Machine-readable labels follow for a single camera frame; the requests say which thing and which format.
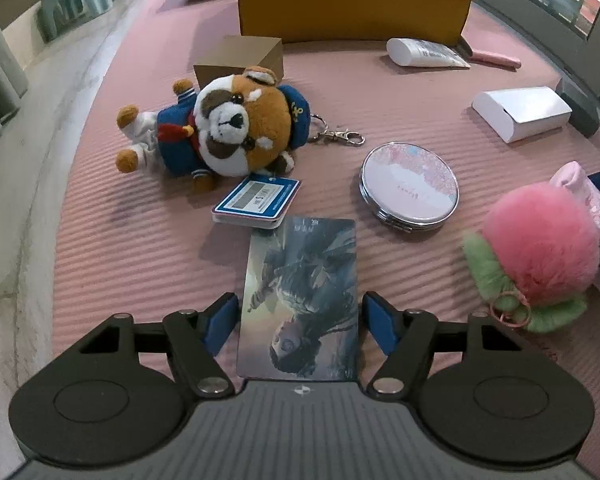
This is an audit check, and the pink peach plush keychain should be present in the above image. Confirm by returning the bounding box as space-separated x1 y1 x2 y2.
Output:
461 182 600 333

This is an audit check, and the pink ribbed mat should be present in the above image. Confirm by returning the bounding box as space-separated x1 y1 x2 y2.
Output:
50 0 600 480

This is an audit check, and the blue card pack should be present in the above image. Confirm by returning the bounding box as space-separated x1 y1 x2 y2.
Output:
211 172 302 231

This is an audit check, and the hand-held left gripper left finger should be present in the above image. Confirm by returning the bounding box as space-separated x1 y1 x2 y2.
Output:
75 292 241 401

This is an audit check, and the dark grey box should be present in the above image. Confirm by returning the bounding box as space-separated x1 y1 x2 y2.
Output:
555 77 600 138

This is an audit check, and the small brown cardboard box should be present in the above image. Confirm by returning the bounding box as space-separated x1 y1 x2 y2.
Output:
193 35 285 92

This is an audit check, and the pink cloth pouch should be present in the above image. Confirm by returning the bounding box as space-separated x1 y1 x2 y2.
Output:
550 161 600 296

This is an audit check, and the plush dog keychain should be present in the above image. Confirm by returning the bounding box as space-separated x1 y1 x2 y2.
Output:
116 66 366 193

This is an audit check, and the orange storage box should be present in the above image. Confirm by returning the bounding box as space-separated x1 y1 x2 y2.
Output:
235 0 477 47

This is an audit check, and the printed photo card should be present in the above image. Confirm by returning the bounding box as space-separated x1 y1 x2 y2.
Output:
236 216 359 382

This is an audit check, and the round compact mirror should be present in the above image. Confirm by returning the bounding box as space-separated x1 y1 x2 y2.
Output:
358 142 460 233

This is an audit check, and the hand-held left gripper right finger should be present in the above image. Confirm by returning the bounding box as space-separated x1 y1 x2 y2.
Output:
361 291 526 398

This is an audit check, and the white cardboard box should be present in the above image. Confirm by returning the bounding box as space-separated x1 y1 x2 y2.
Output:
471 86 573 144

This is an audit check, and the white cream tube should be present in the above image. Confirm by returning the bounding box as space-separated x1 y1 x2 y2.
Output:
386 37 472 70

